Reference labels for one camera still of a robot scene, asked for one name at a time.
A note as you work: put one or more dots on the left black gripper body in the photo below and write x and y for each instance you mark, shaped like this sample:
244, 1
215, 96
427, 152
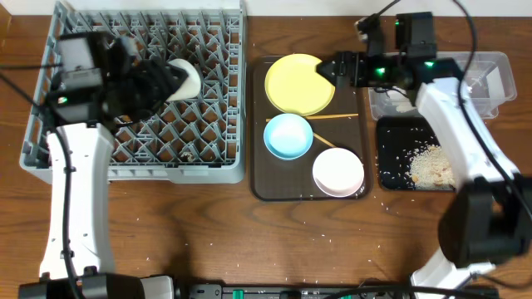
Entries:
146, 87

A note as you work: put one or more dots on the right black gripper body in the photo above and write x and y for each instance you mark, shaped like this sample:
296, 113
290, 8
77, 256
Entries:
361, 67

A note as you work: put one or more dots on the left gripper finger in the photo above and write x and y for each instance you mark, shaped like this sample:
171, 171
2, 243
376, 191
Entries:
178, 73
176, 95

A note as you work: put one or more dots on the white plastic cup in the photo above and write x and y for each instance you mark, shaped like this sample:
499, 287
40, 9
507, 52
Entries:
193, 84

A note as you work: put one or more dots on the rice and food scraps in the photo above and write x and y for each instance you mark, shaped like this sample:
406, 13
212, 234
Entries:
429, 169

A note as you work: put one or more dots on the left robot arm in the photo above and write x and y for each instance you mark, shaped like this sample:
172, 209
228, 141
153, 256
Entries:
99, 79

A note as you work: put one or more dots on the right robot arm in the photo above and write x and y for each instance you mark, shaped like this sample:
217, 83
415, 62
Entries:
489, 221

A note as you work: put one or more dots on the black waste tray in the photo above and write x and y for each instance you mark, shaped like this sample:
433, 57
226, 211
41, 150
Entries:
396, 140

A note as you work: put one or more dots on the yellow plate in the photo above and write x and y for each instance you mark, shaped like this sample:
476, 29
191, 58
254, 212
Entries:
293, 85

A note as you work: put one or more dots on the wooden chopstick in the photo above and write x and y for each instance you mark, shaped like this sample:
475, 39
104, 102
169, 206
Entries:
314, 117
326, 142

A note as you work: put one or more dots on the dark brown serving tray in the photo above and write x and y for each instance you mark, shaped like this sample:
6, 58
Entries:
276, 180

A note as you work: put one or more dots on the grey dish rack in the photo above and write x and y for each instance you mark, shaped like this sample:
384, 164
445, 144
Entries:
195, 141

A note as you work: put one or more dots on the light blue bowl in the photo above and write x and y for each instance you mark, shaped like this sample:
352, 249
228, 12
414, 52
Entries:
288, 136

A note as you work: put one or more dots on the clear plastic bin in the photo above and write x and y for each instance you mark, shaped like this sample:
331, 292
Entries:
489, 81

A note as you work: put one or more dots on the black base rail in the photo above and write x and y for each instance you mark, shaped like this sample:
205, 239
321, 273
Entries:
212, 291

